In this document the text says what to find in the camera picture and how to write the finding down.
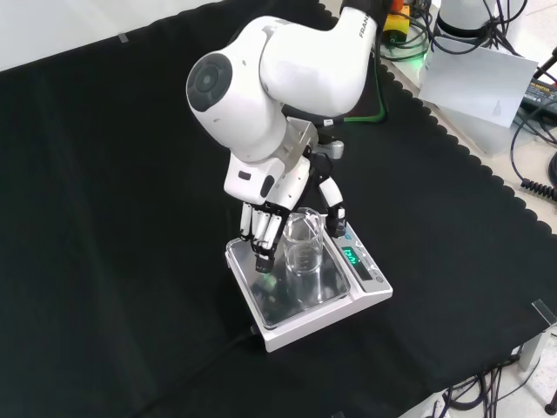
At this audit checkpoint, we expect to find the grey metal bench bracket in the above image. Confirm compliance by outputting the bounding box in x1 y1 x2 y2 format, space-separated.
519 299 557 372

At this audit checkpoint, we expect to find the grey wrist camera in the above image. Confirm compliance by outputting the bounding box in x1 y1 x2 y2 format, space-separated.
313 138 346 160

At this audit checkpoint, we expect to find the black tripod leg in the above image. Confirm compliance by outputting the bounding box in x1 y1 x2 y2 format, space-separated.
532 42 557 82

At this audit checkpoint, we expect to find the electronic balance with steel pan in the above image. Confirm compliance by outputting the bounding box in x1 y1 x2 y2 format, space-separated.
224 226 394 354

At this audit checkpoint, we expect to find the black bench cloth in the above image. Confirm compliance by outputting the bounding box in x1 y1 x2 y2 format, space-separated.
0 0 557 418

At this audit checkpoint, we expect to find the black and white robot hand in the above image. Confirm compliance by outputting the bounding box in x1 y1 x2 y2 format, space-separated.
223 149 348 275

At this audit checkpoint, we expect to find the yellow stop button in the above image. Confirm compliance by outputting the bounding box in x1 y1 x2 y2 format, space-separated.
381 0 412 37

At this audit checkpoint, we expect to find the clear glass beaker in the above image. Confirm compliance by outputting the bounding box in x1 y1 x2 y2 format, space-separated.
282 207 325 277

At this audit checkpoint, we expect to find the white round device base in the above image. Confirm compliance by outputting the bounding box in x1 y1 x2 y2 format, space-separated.
433 0 530 57

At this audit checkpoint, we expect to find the black power adapter yellow label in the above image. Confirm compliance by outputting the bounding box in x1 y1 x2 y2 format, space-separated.
519 79 557 111

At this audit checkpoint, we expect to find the black floor cable bundle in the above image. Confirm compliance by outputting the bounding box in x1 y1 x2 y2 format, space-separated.
430 346 557 418

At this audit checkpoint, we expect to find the black coiled cable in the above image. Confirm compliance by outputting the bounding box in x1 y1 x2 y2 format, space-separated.
509 109 557 200

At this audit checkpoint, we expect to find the silver wrist mount bracket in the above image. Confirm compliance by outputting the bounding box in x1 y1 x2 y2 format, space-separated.
280 118 318 170

